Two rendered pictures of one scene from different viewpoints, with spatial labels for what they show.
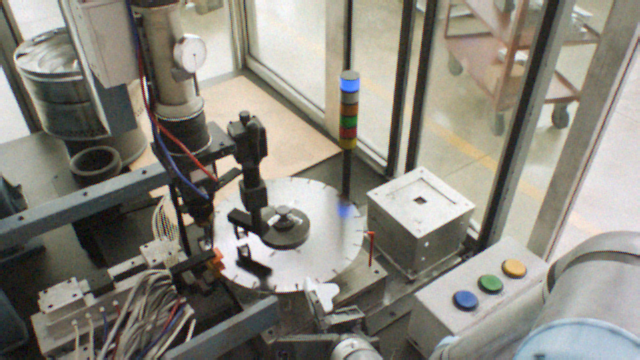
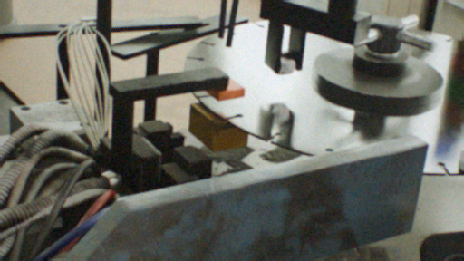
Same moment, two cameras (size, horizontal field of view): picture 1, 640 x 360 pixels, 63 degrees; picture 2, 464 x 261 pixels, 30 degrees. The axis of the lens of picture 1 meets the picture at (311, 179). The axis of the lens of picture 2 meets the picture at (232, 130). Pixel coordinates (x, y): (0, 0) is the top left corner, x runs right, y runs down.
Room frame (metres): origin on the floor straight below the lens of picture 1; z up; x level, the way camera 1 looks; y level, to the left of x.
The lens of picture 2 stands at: (0.07, 0.19, 1.22)
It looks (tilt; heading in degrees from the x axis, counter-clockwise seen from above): 25 degrees down; 359
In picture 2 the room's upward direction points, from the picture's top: 6 degrees clockwise
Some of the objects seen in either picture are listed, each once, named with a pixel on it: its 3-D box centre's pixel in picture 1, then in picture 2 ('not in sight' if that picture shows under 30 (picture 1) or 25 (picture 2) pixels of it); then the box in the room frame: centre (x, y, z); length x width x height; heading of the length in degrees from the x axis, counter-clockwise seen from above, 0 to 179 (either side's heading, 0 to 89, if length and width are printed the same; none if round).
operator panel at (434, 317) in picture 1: (477, 302); not in sight; (0.66, -0.34, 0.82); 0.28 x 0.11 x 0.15; 123
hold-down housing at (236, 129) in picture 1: (250, 162); not in sight; (0.70, 0.11, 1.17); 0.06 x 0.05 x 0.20; 114
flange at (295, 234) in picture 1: (283, 223); (379, 66); (0.77, 0.06, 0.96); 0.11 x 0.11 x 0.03
